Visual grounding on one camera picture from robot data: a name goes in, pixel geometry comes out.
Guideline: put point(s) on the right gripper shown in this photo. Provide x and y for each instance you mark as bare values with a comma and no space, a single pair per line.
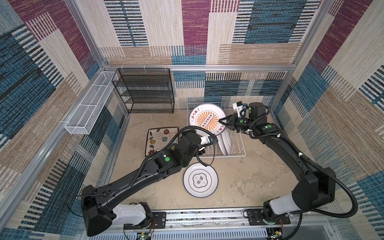
231,123

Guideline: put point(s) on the white round plate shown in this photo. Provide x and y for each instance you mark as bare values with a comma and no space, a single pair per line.
199,181
225,143
207,116

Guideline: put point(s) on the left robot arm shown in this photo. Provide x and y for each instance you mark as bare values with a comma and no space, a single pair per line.
101,207

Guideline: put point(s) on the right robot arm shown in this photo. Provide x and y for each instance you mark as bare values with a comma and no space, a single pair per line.
315,187

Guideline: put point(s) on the black mesh shelf rack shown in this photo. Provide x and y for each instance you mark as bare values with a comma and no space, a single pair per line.
145,90

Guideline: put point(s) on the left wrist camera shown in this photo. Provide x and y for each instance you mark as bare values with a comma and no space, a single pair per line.
213,140

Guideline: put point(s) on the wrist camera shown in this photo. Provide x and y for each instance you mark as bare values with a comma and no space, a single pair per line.
240,109
213,140

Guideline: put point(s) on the white wire dish rack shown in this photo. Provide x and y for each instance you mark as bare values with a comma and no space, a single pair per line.
214,151

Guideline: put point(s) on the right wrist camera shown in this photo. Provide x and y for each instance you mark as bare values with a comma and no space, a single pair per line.
240,109

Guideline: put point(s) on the aluminium mounting rail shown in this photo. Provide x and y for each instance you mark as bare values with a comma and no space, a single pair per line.
225,224

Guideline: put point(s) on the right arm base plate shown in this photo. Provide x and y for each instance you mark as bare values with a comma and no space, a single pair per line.
259,217

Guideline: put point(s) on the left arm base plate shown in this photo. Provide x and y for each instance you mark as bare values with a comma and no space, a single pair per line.
156,220

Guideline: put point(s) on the white wire wall basket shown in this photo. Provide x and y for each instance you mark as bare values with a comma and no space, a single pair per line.
88,111

